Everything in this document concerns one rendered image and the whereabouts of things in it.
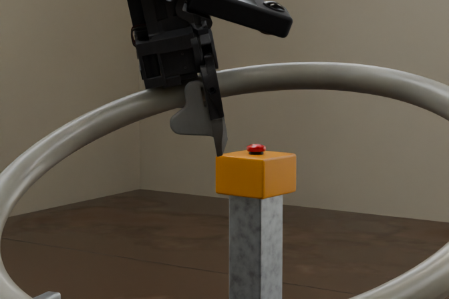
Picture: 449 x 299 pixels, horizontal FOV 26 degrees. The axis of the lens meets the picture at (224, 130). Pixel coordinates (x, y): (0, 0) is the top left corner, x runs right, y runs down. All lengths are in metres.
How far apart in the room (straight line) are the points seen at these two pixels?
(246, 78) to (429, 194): 6.06
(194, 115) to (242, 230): 0.92
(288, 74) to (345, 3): 6.23
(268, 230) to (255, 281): 0.11
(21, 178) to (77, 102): 6.77
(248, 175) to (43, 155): 0.96
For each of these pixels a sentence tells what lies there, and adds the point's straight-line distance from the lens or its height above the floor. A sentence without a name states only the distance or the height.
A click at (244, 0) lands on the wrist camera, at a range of 1.04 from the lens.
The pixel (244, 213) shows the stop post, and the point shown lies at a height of 0.96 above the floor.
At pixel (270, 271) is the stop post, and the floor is 0.85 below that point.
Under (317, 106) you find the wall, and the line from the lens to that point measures 7.40.
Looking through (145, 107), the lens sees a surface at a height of 1.24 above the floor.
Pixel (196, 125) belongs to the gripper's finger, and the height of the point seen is 1.22.
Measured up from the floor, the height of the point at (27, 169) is 1.19.
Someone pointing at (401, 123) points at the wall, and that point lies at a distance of 7.11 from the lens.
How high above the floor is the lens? 1.32
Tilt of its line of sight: 6 degrees down
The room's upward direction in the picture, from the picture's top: straight up
